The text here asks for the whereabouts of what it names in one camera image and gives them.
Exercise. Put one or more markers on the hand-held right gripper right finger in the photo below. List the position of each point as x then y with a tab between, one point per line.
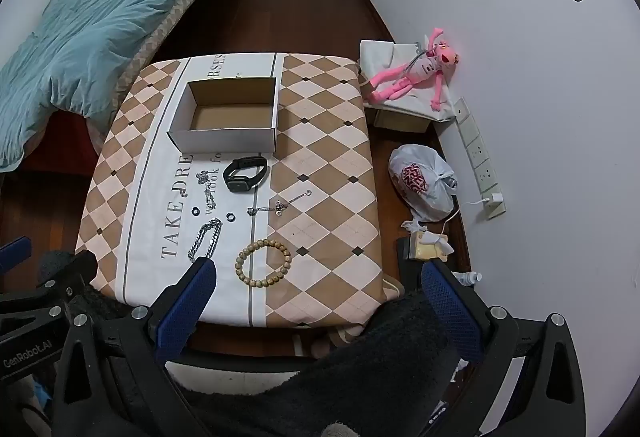
450	307

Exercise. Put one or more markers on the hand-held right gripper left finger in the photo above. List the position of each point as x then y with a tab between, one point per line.
187	303

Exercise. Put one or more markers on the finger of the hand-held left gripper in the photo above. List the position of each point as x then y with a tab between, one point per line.
14	253
75	279

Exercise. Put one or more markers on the black smartwatch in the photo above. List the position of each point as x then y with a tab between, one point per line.
239	184

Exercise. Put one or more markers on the silver pin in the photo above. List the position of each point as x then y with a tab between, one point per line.
300	196

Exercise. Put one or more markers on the white cardboard box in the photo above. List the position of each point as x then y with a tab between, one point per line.
225	140

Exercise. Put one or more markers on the tissue pack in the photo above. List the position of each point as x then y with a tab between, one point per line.
425	249

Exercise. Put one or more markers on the white plastic bag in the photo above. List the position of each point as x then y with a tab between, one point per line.
425	197

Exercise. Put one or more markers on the white charger plug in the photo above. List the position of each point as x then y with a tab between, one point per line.
496	198

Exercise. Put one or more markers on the black fleece clothing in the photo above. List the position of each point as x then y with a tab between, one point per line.
325	392

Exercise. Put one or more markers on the checked printed tablecloth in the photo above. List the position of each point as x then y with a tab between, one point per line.
325	197

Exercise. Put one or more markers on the blue duvet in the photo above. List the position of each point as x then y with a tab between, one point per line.
100	27

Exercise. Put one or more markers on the pink plush toy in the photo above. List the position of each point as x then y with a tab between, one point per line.
420	64

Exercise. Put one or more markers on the bed with patterned mattress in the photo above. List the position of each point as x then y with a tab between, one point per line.
170	17

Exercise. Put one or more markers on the white wall socket strip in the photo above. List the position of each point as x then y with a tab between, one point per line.
475	147

